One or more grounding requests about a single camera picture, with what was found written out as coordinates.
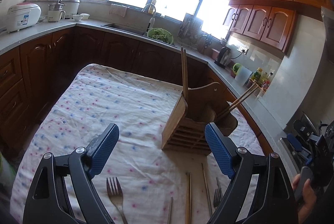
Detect long wooden chopstick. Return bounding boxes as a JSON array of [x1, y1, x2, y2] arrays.
[[185, 173, 192, 224]]

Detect right hand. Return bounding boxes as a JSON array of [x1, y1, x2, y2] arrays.
[[298, 179, 317, 223]]

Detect steel fork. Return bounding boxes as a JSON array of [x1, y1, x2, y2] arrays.
[[213, 178, 223, 209], [106, 177, 128, 224]]

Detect oil bottles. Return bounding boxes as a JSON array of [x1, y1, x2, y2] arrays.
[[250, 68, 273, 92]]

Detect white floral tablecloth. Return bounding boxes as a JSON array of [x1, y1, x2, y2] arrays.
[[10, 63, 266, 224]]

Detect translucent plastic pitcher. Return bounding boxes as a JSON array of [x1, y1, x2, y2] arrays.
[[234, 65, 253, 86]]

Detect wooden utensil holder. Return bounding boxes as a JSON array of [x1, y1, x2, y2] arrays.
[[161, 82, 238, 156]]

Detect black electric kettle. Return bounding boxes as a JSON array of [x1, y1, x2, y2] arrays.
[[215, 46, 231, 68]]

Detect dish drying rack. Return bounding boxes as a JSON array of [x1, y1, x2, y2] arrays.
[[178, 13, 213, 54]]

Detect white blender jug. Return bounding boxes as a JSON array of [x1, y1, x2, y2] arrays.
[[48, 3, 66, 22]]

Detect white rice cooker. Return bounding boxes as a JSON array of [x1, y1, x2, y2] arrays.
[[6, 3, 41, 33]]

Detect green vegetable basin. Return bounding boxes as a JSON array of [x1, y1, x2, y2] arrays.
[[147, 28, 174, 44]]

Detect chrome sink faucet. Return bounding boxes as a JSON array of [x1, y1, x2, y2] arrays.
[[142, 3, 156, 34]]

